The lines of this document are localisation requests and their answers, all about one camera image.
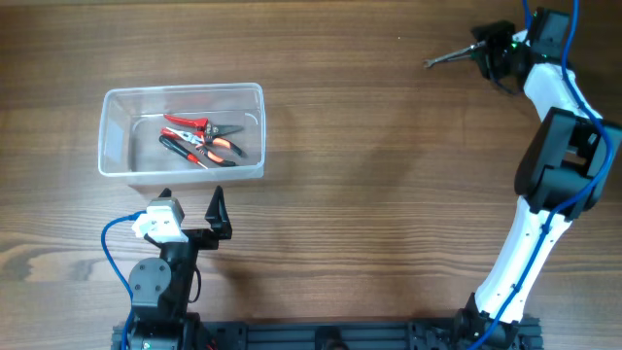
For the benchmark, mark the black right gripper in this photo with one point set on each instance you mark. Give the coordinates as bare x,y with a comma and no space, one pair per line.
494,36

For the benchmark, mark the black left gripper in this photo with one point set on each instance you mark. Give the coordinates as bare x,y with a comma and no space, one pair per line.
218,216

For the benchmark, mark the orange black long-nose pliers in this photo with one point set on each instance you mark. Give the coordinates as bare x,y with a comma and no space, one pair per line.
203,143

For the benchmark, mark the black red handled screwdriver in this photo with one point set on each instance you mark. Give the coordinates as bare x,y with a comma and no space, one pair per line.
174,146

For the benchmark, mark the silver combination wrench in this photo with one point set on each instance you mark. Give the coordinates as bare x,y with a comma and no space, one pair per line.
466,53

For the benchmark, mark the clear plastic container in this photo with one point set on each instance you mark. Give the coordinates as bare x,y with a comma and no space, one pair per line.
132,118

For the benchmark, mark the red handled snips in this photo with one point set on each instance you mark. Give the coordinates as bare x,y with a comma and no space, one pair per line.
204,126

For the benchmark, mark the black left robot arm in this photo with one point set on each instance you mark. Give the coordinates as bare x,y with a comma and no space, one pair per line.
162,288

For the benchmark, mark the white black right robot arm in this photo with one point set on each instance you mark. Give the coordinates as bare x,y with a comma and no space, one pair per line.
561,175

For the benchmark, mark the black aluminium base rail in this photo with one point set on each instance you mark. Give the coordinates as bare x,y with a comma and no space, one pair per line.
418,334

